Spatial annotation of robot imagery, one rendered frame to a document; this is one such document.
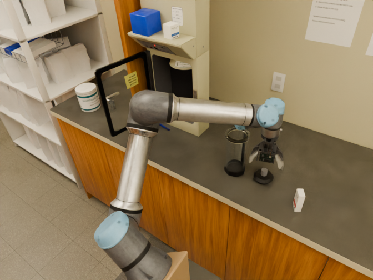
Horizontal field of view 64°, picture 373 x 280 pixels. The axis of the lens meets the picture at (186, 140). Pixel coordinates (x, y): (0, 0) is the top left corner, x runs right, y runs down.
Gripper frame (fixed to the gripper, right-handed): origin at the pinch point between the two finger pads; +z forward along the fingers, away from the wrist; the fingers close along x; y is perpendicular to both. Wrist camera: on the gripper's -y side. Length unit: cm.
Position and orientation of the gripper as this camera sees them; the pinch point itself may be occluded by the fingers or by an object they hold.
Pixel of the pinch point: (265, 165)
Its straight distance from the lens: 140.1
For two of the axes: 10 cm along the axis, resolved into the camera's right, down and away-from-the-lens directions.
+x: 9.3, 1.9, -3.0
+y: -3.5, 6.0, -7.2
